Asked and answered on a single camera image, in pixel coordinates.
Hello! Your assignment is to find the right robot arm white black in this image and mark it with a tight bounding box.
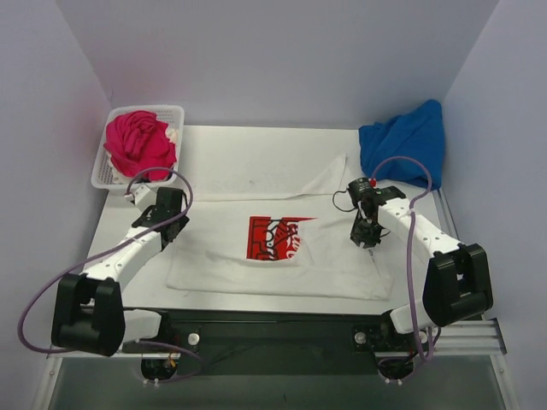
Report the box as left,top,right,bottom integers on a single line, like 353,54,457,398
348,178,494,349

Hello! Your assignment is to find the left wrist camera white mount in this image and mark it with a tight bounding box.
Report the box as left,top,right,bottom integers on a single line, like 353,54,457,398
124,185,156,211

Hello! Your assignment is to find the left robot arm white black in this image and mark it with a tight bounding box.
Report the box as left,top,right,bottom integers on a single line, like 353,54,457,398
51,188,190,357

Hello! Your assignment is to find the red pink t-shirt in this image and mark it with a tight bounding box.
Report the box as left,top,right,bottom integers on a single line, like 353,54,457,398
103,110,177,178

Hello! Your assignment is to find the white plastic laundry basket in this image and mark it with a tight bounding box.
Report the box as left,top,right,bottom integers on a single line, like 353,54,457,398
91,104,185,193

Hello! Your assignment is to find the blue t-shirt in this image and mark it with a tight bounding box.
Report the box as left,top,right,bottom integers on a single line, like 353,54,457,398
358,99,445,190

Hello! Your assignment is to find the white t-shirt red print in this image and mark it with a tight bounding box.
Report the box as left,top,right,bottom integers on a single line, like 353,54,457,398
166,155,392,301

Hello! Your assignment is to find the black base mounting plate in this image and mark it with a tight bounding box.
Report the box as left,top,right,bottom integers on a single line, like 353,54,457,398
121,305,428,377

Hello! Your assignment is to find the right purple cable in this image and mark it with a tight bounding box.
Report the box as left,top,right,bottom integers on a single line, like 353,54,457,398
369,155,444,384

